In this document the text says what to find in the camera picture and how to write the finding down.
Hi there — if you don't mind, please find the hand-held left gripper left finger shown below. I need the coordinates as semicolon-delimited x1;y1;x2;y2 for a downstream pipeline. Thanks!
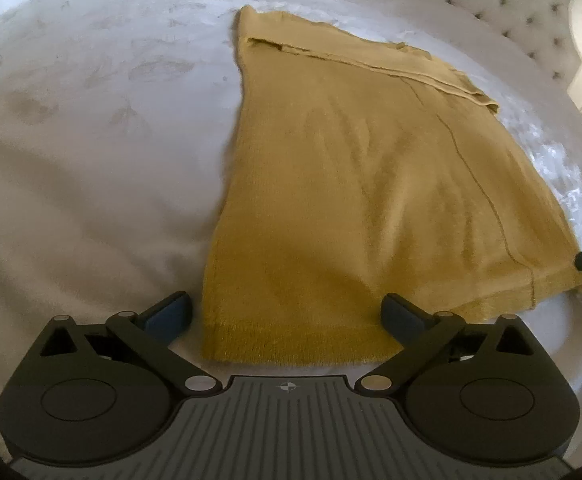
35;291;220;394

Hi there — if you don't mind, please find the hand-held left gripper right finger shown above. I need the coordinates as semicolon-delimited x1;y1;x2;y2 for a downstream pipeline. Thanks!
355;294;540;394

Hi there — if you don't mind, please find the mustard yellow knit sweater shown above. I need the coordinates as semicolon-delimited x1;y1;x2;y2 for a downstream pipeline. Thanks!
202;5;582;364

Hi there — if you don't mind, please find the white patterned bed blanket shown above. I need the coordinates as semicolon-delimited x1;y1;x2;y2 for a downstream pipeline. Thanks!
0;0;582;456

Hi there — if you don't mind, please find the white tufted headboard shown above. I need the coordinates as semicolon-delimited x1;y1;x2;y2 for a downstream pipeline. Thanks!
291;0;582;91

